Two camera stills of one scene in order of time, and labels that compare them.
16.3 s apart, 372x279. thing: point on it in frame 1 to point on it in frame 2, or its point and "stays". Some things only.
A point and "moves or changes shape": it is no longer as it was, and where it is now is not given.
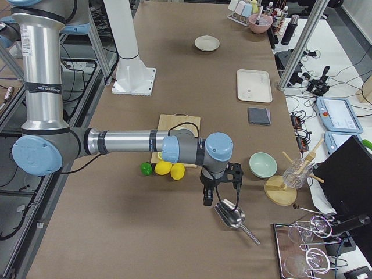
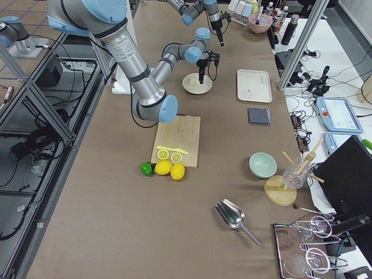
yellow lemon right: (177, 171) stays
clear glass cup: (296, 172) stays
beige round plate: (207, 43) moves or changes shape
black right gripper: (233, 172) to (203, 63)
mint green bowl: (262, 164) stays
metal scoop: (233, 217) stays
